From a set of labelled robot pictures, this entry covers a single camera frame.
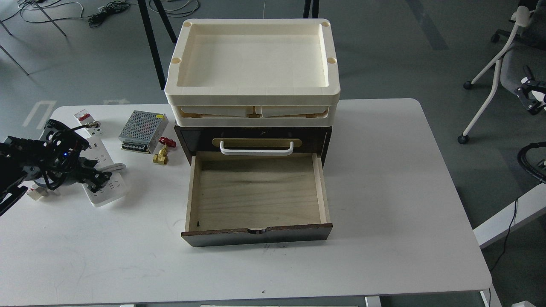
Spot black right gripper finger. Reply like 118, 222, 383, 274
514, 78, 546, 115

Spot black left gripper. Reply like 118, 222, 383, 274
4, 120, 112, 192

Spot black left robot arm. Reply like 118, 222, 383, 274
0, 119, 112, 213

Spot white red circuit breaker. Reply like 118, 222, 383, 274
73, 109, 103, 136

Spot white metal connector part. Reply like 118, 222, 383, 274
26, 183, 49, 201

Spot white grey office chair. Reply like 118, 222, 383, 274
457, 0, 545, 144

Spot metal mesh power supply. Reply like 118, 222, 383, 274
118, 110, 169, 154

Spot open wooden drawer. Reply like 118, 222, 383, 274
181, 152, 333, 247

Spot cream plastic stacked trays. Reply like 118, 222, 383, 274
164, 19, 340, 127

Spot brass valve red handle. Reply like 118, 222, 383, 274
152, 137, 176, 165

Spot white drawer handle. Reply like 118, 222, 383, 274
220, 141, 294, 156

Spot black floor cable bundle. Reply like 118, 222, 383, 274
87, 1, 131, 29

